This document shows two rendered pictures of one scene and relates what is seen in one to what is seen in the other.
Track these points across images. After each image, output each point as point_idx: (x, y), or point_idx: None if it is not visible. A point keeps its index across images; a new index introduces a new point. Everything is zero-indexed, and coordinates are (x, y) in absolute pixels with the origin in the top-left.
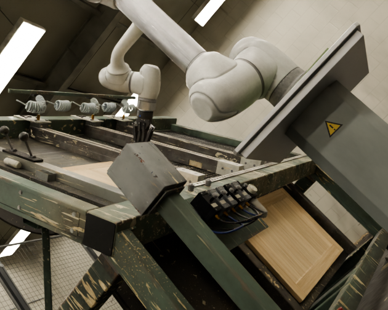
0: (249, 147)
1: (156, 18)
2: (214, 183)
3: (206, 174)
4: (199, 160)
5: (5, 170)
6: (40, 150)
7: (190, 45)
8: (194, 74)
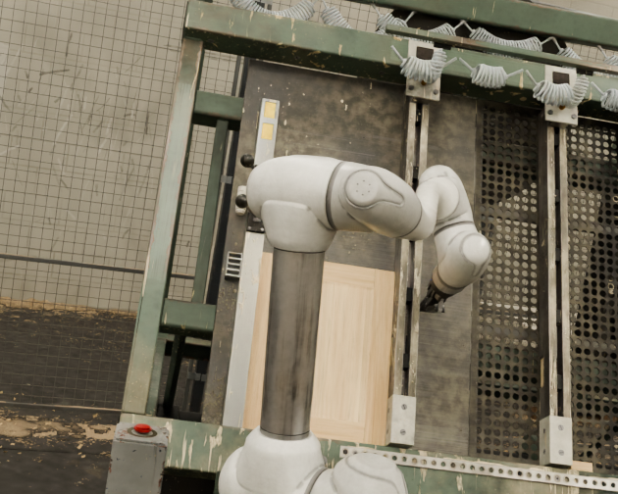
0: None
1: (272, 333)
2: (401, 469)
3: (510, 413)
4: (545, 378)
5: (230, 203)
6: (357, 157)
7: (271, 412)
8: (243, 446)
